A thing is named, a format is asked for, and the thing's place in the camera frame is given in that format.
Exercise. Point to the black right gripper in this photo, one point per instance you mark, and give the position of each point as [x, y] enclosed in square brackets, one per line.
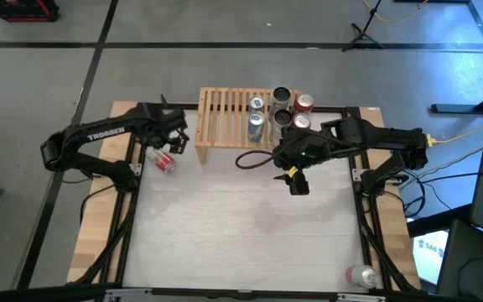
[304, 149]

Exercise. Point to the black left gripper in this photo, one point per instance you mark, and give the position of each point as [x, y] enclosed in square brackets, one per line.
[164, 121]

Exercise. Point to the white and red beverage can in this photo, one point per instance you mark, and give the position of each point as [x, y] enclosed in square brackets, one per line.
[164, 162]

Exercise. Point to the orange-red Fanta can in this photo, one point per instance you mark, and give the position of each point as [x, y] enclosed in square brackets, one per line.
[301, 121]

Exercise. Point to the blue silver Red Bull can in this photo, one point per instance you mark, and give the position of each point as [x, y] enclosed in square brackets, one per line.
[256, 128]
[256, 104]

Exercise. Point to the red soda can silver lid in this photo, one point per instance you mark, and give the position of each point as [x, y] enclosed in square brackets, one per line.
[303, 102]

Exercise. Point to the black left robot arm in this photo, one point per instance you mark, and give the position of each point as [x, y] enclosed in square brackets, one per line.
[99, 134]

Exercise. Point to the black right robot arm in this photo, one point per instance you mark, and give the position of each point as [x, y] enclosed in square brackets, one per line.
[384, 136]

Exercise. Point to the light wooden slatted shelf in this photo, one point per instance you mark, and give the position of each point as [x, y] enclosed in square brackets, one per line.
[224, 121]

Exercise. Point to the pink silver beverage can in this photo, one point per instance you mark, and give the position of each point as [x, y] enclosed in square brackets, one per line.
[365, 277]

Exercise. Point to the white printed sign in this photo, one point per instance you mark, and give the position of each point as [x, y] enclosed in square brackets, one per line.
[428, 256]

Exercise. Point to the black tripod stand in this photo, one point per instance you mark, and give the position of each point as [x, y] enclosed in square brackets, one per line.
[362, 35]

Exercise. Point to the black desk leg base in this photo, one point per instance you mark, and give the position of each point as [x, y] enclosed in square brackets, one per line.
[468, 109]

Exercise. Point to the dark grey chair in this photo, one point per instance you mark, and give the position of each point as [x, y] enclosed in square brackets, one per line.
[476, 268]

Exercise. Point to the black and red crate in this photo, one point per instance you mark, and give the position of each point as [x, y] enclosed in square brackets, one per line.
[19, 12]

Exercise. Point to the black metal table frame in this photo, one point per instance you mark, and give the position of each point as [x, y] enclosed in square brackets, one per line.
[329, 110]

